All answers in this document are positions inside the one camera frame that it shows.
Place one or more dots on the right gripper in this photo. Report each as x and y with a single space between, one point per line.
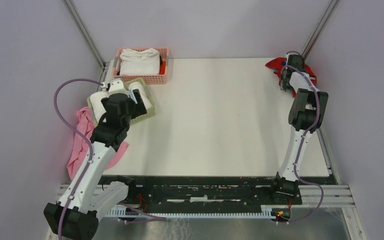
284 86

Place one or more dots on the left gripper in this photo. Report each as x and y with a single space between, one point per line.
137 108

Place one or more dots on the red and teal patterned towel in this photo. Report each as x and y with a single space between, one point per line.
277 64

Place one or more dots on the white towel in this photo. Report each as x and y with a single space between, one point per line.
96 103
137 85
135 62

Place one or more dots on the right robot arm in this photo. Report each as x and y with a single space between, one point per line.
305 117

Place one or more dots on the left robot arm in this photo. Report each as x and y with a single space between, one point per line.
76 215

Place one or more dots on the green plastic basket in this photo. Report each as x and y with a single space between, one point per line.
151 111

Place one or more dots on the pink plastic basket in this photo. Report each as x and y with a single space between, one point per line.
150 79

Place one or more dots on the rolled white towel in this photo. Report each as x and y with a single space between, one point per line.
96 103

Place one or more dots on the folded white towel in basket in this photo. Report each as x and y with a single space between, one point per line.
135 62

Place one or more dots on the pink towel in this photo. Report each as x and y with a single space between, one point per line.
80 148

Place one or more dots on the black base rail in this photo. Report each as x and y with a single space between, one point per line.
203 194

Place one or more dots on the white cable duct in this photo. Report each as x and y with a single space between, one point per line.
120 211

